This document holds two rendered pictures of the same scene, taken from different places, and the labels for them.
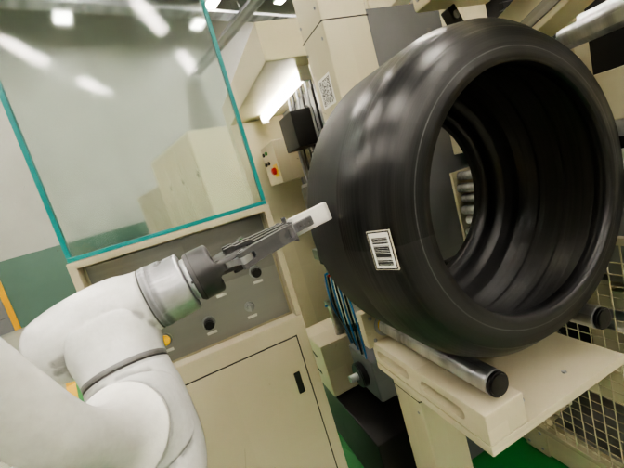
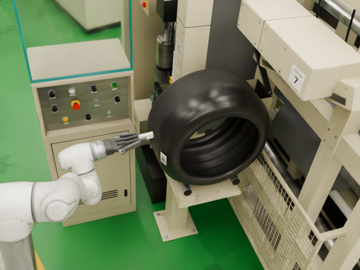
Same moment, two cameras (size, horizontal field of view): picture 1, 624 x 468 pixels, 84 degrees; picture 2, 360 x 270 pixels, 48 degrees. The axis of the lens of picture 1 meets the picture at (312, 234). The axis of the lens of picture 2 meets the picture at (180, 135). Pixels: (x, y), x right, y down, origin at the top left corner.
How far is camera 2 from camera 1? 153 cm
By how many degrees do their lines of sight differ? 33
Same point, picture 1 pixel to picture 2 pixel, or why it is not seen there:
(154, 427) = (95, 190)
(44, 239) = not seen: outside the picture
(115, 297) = (85, 155)
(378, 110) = (176, 123)
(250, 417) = not seen: hidden behind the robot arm
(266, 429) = (102, 163)
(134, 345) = (89, 168)
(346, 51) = (193, 41)
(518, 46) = (232, 113)
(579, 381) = (219, 196)
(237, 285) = (105, 102)
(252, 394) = not seen: hidden behind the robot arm
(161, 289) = (97, 155)
